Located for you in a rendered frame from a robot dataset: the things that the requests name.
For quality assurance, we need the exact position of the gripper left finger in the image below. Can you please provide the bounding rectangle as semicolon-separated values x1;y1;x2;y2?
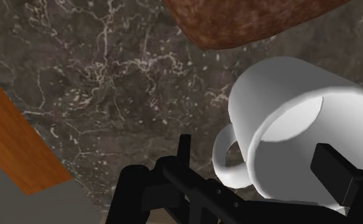
105;134;254;224

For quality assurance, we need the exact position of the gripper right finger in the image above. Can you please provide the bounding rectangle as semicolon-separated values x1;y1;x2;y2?
310;143;363;224

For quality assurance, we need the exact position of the white mug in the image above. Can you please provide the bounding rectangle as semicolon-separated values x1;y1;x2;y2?
212;56;363;216

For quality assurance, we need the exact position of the brown rounded bread loaf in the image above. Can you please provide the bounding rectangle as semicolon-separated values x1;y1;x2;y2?
162;0;353;52

